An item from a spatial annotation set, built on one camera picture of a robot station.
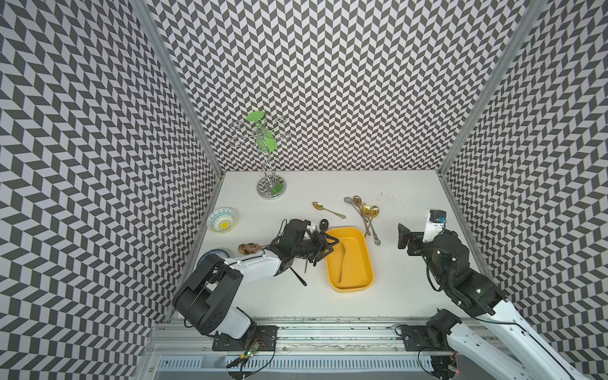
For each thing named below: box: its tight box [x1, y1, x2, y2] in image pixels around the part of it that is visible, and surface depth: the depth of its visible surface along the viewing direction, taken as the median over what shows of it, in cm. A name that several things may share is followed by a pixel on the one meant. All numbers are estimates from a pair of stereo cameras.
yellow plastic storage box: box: [326, 226, 375, 293], surface depth 90 cm
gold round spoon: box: [364, 205, 380, 238], surface depth 104 cm
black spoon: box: [319, 218, 329, 232], surface depth 101 cm
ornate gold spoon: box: [311, 201, 347, 220], surface depth 108 cm
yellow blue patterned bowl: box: [206, 207, 237, 234], surface depth 101 cm
